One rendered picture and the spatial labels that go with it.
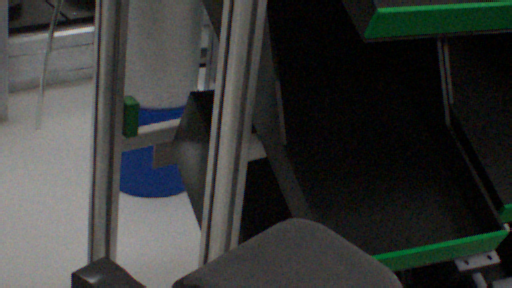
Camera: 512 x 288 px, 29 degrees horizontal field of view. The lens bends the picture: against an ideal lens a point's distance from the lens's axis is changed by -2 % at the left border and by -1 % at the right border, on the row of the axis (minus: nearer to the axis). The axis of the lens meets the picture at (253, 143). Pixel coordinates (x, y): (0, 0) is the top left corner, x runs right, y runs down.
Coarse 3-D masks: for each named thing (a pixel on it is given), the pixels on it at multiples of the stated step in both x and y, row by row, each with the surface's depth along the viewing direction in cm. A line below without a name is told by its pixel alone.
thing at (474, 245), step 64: (320, 0) 75; (320, 64) 71; (384, 64) 73; (256, 128) 66; (320, 128) 68; (384, 128) 69; (448, 128) 68; (320, 192) 64; (384, 192) 66; (448, 192) 67; (384, 256) 60; (448, 256) 63
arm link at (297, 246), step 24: (264, 240) 37; (288, 240) 36; (312, 240) 37; (336, 240) 37; (216, 264) 35; (240, 264) 35; (264, 264) 35; (288, 264) 35; (312, 264) 35; (336, 264) 36; (360, 264) 36
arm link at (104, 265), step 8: (104, 256) 44; (96, 264) 43; (104, 264) 44; (112, 264) 44; (72, 272) 43; (80, 272) 43; (88, 272) 43; (96, 272) 43; (104, 272) 43; (112, 272) 43; (120, 272) 43; (72, 280) 43; (80, 280) 43; (88, 280) 42; (96, 280) 42; (104, 280) 43; (112, 280) 43; (120, 280) 43; (128, 280) 43; (136, 280) 43
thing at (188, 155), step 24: (192, 96) 76; (192, 120) 77; (192, 144) 77; (192, 168) 78; (264, 168) 83; (192, 192) 78; (264, 192) 81; (264, 216) 80; (288, 216) 81; (240, 240) 71
